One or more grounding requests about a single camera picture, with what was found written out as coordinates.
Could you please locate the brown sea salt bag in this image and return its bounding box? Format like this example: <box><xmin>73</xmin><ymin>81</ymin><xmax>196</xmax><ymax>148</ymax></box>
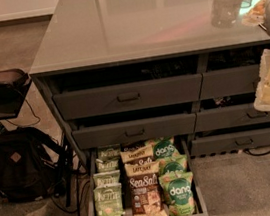
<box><xmin>124</xmin><ymin>161</ymin><xmax>168</xmax><ymax>216</ymax></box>
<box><xmin>121</xmin><ymin>145</ymin><xmax>154</xmax><ymax>165</ymax></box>

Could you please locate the top right grey drawer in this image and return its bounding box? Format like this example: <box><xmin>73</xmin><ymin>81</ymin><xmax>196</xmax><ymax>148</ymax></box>
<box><xmin>200</xmin><ymin>64</ymin><xmax>260</xmax><ymax>100</ymax></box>

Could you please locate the grey drawer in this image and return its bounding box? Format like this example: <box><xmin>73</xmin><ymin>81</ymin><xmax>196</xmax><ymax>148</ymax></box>
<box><xmin>195</xmin><ymin>103</ymin><xmax>270</xmax><ymax>132</ymax></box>
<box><xmin>200</xmin><ymin>64</ymin><xmax>260</xmax><ymax>100</ymax></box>
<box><xmin>53</xmin><ymin>74</ymin><xmax>202</xmax><ymax>120</ymax></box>
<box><xmin>72</xmin><ymin>114</ymin><xmax>196</xmax><ymax>149</ymax></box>
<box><xmin>190</xmin><ymin>127</ymin><xmax>270</xmax><ymax>157</ymax></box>

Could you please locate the middle right grey drawer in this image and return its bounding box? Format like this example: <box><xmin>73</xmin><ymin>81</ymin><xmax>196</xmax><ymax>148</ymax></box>
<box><xmin>195</xmin><ymin>103</ymin><xmax>270</xmax><ymax>132</ymax></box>

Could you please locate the bottom right grey drawer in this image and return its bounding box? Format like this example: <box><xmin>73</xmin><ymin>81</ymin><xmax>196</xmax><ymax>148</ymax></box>
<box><xmin>190</xmin><ymin>127</ymin><xmax>270</xmax><ymax>157</ymax></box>

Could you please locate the middle green dang bag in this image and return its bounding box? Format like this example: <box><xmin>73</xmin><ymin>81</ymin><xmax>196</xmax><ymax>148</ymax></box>
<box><xmin>159</xmin><ymin>154</ymin><xmax>188</xmax><ymax>175</ymax></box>

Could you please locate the front green dang bag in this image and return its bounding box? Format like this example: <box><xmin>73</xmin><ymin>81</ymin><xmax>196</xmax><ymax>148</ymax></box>
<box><xmin>159</xmin><ymin>171</ymin><xmax>196</xmax><ymax>216</ymax></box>

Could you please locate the rear brown chip bag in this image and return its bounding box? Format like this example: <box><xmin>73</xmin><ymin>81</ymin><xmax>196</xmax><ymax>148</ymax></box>
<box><xmin>122</xmin><ymin>140</ymin><xmax>146</xmax><ymax>152</ymax></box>

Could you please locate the rear green kettle bag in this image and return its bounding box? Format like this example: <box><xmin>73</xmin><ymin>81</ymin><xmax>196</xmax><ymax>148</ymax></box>
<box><xmin>97</xmin><ymin>144</ymin><xmax>121</xmax><ymax>161</ymax></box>

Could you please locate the green kettle bag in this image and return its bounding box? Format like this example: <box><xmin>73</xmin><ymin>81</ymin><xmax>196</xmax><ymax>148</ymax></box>
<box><xmin>97</xmin><ymin>144</ymin><xmax>121</xmax><ymax>161</ymax></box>
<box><xmin>93</xmin><ymin>170</ymin><xmax>121</xmax><ymax>187</ymax></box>
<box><xmin>94</xmin><ymin>183</ymin><xmax>124</xmax><ymax>216</ymax></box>
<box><xmin>96</xmin><ymin>159</ymin><xmax>119</xmax><ymax>173</ymax></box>

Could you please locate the middle left grey drawer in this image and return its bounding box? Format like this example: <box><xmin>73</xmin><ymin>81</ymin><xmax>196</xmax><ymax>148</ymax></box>
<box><xmin>72</xmin><ymin>114</ymin><xmax>196</xmax><ymax>149</ymax></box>

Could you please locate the front green kettle bag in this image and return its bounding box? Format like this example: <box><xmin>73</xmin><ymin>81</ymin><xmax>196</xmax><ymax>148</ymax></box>
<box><xmin>94</xmin><ymin>183</ymin><xmax>124</xmax><ymax>216</ymax></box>

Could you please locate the top left grey drawer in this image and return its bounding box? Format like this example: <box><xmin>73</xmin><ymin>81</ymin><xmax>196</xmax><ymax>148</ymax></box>
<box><xmin>53</xmin><ymin>74</ymin><xmax>202</xmax><ymax>120</ymax></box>

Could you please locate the black white marker board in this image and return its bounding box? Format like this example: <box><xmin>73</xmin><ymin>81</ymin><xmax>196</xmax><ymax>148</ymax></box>
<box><xmin>241</xmin><ymin>0</ymin><xmax>267</xmax><ymax>27</ymax></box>

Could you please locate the black backpack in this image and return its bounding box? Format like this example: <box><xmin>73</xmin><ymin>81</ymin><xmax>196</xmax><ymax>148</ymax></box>
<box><xmin>0</xmin><ymin>127</ymin><xmax>66</xmax><ymax>202</ymax></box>

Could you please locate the brown headset device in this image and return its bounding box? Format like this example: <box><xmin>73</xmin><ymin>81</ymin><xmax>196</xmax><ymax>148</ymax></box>
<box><xmin>0</xmin><ymin>68</ymin><xmax>29</xmax><ymax>99</ymax></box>

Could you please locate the black cable by backpack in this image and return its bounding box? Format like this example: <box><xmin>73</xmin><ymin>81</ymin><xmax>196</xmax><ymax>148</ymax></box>
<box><xmin>1</xmin><ymin>90</ymin><xmax>42</xmax><ymax>131</ymax></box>

